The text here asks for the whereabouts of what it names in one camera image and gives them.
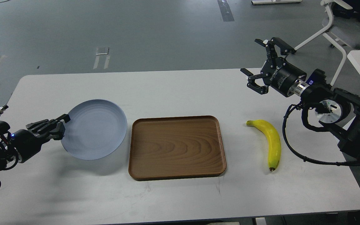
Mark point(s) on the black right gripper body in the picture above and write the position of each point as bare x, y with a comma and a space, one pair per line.
282, 75

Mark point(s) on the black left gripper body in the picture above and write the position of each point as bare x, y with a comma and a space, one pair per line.
27, 143

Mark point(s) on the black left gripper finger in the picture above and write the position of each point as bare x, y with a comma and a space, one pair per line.
37, 126
53, 131

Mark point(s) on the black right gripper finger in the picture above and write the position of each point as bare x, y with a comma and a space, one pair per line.
251, 81
270, 46

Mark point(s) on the light blue plate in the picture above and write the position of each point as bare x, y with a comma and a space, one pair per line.
96, 129

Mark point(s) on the yellow banana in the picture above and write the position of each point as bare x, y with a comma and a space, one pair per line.
273, 140

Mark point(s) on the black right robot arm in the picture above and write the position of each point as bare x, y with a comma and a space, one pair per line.
323, 108

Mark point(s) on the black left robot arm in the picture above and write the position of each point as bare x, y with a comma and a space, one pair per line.
8, 154

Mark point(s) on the white table base bar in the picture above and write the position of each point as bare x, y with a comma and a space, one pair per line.
261, 2

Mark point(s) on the white office chair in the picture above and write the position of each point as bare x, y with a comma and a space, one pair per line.
337, 29

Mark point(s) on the brown wooden tray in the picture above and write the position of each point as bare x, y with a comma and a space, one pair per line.
176, 147

